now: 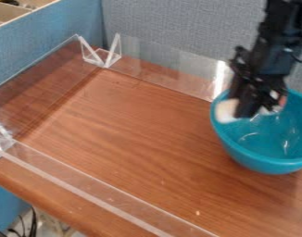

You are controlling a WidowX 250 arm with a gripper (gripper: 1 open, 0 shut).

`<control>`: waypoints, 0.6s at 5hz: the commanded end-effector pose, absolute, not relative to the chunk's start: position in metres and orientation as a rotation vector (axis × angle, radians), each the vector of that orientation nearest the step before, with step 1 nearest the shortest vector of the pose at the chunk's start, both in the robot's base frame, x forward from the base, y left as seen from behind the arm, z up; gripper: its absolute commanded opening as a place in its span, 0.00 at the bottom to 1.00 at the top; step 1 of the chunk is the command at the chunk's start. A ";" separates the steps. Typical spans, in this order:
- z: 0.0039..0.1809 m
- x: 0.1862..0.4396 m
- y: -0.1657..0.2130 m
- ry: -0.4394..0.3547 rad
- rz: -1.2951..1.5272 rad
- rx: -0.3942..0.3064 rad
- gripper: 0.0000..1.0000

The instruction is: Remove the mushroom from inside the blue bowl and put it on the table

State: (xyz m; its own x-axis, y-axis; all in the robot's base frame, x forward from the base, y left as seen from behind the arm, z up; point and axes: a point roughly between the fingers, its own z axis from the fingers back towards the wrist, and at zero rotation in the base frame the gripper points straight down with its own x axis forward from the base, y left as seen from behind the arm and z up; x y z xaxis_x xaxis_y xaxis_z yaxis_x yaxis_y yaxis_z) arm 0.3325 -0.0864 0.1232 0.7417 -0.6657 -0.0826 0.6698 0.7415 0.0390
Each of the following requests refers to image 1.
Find blue plastic bowl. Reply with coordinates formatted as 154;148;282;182
210;90;302;175

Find black cables under table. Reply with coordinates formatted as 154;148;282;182
0;206;40;237

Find white brown toy mushroom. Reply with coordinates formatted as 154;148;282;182
214;95;287;123

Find clear acrylic barrier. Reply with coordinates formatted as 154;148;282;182
0;32;302;237

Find wooden shelf box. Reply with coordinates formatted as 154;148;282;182
0;0;60;27

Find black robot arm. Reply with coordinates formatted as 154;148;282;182
227;0;302;118

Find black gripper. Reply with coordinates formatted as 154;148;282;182
227;18;302;118

